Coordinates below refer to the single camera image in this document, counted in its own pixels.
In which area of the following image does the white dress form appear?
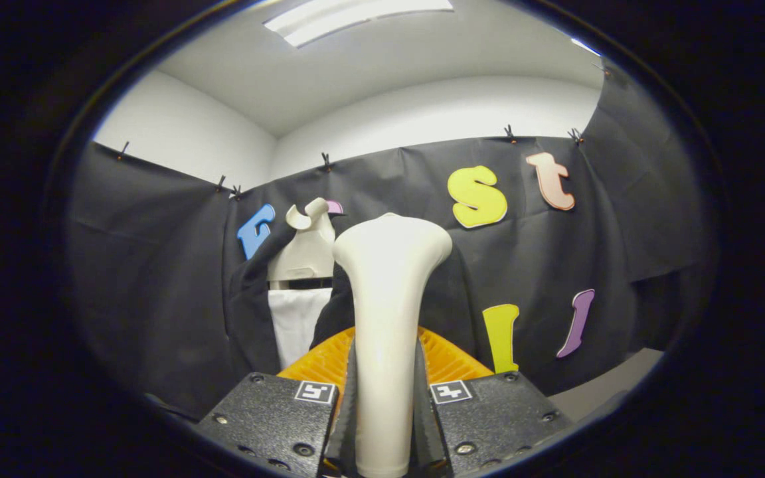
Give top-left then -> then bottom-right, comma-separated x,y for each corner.
266,197 -> 337,370

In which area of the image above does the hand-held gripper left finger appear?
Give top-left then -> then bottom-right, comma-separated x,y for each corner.
197,327 -> 359,478

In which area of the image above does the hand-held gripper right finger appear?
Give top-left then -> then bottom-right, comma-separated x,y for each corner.
414,327 -> 572,477

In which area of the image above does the white garment steamer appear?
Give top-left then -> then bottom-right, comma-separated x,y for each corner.
331,212 -> 454,478

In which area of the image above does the row of black cloth clips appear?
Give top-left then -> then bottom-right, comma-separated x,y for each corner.
117,124 -> 586,200

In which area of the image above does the grey cabinet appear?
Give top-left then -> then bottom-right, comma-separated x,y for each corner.
549,349 -> 665,422

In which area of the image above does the black jacket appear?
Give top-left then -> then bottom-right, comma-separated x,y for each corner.
223,252 -> 496,386

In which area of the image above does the black backdrop cloth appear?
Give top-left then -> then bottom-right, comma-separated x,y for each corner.
67,60 -> 719,419

